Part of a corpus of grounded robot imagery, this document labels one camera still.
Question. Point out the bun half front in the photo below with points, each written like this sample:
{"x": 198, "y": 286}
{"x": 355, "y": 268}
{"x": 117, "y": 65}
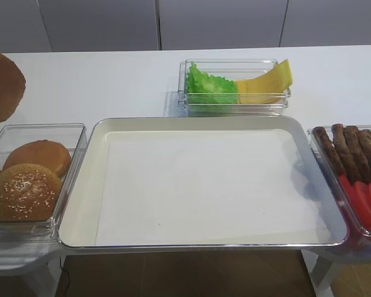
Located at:
{"x": 12, "y": 87}

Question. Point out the bun half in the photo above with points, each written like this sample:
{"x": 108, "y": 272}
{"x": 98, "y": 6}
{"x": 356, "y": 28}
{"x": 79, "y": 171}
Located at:
{"x": 47, "y": 153}
{"x": 12, "y": 87}

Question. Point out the green lettuce leaf front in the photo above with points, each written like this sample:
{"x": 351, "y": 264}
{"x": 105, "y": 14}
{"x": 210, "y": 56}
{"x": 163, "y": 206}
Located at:
{"x": 209, "y": 89}

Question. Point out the green lettuce leaf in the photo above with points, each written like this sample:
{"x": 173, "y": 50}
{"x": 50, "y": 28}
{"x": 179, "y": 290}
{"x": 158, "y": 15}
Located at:
{"x": 209, "y": 89}
{"x": 194, "y": 72}

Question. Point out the clear lettuce cheese container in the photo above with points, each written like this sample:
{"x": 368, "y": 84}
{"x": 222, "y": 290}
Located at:
{"x": 231, "y": 69}

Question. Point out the green lettuce leaf rear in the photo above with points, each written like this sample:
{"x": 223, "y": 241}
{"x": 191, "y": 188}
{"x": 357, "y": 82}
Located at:
{"x": 194, "y": 72}

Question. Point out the white metal tray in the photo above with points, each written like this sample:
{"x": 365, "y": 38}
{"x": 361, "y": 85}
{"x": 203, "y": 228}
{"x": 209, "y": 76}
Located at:
{"x": 79, "y": 226}

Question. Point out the white paper sheet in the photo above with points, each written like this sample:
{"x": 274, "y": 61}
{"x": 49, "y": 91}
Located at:
{"x": 219, "y": 187}

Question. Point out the yellow cheese slice lower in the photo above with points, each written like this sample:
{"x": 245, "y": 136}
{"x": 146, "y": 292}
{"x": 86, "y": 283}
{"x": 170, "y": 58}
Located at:
{"x": 263, "y": 98}

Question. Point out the yellow cheese slice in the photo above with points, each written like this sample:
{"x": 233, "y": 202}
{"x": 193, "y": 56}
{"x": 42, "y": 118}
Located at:
{"x": 277, "y": 80}
{"x": 263, "y": 98}

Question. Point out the yellow cheese slice top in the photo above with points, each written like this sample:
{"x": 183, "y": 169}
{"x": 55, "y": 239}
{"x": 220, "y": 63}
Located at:
{"x": 277, "y": 80}

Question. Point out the brown patty rear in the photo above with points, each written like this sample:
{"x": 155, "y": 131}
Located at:
{"x": 329, "y": 150}

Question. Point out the bottom bun half rear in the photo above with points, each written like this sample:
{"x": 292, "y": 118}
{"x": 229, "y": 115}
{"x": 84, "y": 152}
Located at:
{"x": 47, "y": 153}

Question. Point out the clear bun container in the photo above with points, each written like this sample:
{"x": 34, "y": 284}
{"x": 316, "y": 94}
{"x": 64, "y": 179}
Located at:
{"x": 73, "y": 137}

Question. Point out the clear patty tomato container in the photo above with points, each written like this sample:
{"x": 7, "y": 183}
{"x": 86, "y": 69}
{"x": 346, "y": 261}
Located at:
{"x": 333, "y": 180}

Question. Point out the sesame top bun right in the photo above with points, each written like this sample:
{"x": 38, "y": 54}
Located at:
{"x": 28, "y": 192}

